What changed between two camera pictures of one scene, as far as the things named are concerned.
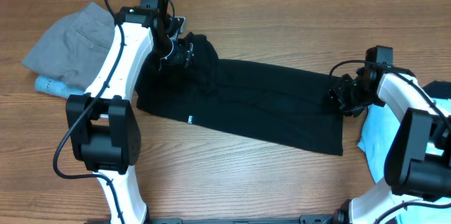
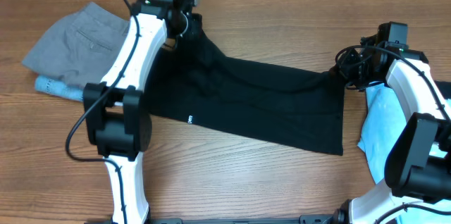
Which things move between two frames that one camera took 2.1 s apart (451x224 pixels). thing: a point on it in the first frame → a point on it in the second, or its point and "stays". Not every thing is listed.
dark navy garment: (438, 89) stays
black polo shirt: (276, 104) stays
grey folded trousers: (74, 46) stays
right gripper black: (342, 94) → (347, 67)
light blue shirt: (379, 128) stays
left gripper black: (182, 56) → (194, 34)
